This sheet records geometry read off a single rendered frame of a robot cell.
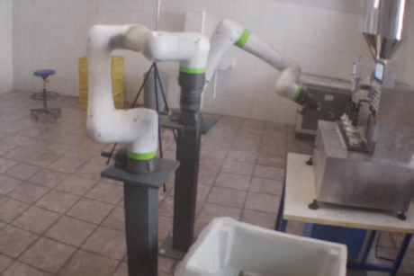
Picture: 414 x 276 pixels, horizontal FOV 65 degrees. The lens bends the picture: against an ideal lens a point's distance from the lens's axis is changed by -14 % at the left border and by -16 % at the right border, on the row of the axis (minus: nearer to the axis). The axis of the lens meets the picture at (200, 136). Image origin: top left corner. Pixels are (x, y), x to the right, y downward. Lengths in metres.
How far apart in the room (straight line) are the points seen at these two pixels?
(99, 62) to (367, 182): 1.29
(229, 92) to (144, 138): 4.21
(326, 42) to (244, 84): 1.41
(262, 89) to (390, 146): 3.97
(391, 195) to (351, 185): 0.22
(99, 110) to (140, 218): 0.51
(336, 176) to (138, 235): 0.93
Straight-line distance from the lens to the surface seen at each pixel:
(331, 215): 1.74
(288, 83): 2.03
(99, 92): 1.49
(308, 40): 5.44
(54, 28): 6.71
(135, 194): 1.59
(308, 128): 4.96
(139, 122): 1.45
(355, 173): 1.70
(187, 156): 2.21
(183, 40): 1.23
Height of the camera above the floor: 1.58
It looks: 20 degrees down
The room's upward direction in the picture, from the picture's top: 4 degrees clockwise
